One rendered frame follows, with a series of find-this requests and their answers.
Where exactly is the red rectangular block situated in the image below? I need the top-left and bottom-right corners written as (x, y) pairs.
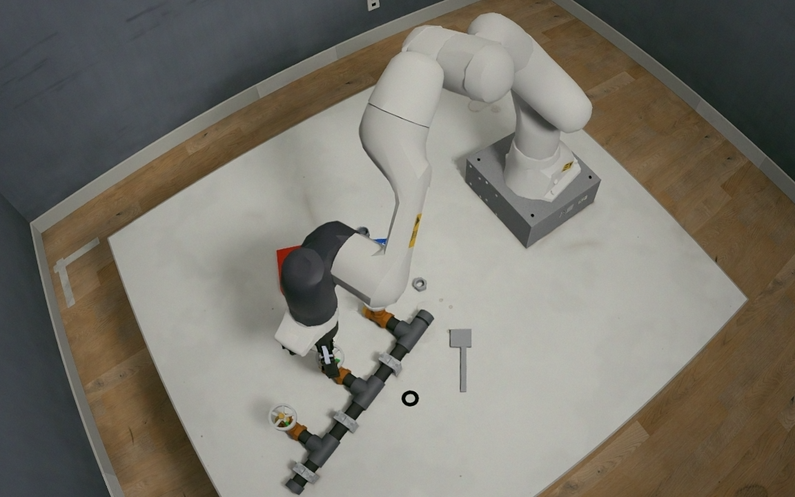
top-left (277, 245), bottom-right (301, 295)

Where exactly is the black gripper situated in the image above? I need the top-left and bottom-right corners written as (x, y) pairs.
top-left (315, 320), bottom-right (340, 379)

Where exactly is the black rubber ring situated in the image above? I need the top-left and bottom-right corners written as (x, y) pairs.
top-left (402, 390), bottom-right (419, 407)

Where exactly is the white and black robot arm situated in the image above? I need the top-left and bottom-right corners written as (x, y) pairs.
top-left (275, 12), bottom-right (592, 357)

